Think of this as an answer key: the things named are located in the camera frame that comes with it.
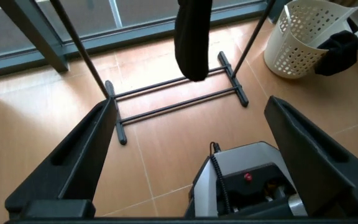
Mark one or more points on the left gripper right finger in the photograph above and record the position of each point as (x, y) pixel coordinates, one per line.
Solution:
(325, 183)

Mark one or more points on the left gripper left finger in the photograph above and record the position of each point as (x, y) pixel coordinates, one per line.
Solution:
(73, 174)

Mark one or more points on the black garment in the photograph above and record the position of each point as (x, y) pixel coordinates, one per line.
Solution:
(337, 56)

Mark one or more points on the black shorts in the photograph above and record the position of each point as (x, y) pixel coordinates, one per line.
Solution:
(193, 40)

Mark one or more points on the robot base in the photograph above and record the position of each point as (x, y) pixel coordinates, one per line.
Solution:
(253, 158)

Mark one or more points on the black clothes rack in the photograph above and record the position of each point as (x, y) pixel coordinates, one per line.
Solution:
(235, 87)

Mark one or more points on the white laundry basket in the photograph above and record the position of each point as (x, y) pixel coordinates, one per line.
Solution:
(294, 53)

